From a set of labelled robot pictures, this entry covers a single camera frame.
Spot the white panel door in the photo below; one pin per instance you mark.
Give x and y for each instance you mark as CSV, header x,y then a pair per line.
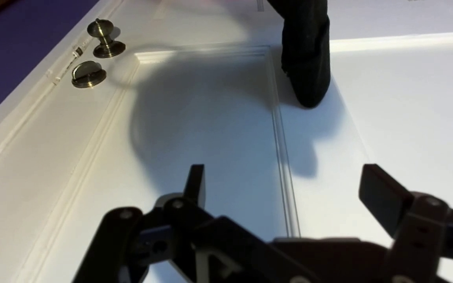
x,y
210,130

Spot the brass deadbolt lock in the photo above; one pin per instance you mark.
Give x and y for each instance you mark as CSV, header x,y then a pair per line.
x,y
86,73

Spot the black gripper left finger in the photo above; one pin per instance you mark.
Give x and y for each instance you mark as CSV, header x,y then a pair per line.
x,y
132,235

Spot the brass door knob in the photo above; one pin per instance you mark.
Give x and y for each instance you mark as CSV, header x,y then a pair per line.
x,y
105,39

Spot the black knit head sock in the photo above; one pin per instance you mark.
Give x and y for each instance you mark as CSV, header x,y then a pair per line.
x,y
305,51

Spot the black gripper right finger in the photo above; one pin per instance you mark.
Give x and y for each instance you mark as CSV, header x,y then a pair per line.
x,y
420,224

